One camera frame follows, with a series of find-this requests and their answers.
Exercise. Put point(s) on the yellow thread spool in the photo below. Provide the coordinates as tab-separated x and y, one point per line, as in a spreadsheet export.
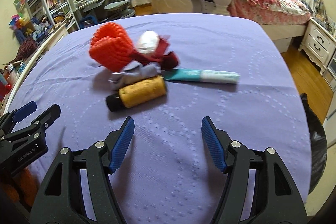
141	91

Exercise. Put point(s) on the silver grey wrapper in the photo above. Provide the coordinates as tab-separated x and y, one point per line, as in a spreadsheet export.
131	74

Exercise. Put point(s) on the person's left forearm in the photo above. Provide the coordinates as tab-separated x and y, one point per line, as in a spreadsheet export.
21	187

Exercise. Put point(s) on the light green desk chair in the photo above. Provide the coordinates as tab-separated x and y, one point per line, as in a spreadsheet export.
119	1

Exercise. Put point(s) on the black bag-lined trash bin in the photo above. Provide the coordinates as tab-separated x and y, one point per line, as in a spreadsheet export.
317	148

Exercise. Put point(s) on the grey study desk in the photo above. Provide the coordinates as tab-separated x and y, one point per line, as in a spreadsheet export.
89	2

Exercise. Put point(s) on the blue bag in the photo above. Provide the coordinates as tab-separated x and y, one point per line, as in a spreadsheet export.
89	22

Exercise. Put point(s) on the purple tablecloth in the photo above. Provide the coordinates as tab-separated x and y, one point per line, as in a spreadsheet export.
210	113

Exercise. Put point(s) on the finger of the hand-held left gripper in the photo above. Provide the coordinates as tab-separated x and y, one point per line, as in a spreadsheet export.
50	113
25	108

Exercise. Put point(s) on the white nightstand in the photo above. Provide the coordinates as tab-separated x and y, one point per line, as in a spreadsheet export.
317	43

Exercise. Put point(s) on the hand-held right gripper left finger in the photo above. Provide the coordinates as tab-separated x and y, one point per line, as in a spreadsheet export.
122	145

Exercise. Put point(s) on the white paper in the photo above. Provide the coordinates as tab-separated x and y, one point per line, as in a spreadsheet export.
147	40

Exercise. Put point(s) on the teal and white tube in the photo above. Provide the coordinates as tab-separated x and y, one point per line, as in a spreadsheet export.
210	76

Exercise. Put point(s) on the colourful paper pinwheel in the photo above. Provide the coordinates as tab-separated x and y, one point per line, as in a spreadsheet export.
19	14

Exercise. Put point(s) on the clear plastic drawer unit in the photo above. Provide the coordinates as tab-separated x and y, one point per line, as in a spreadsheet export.
331	71

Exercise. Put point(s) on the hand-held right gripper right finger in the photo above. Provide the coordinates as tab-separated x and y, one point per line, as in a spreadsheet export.
212	145

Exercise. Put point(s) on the brown fuzzy duster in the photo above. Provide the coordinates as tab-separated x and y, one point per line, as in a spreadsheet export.
26	48

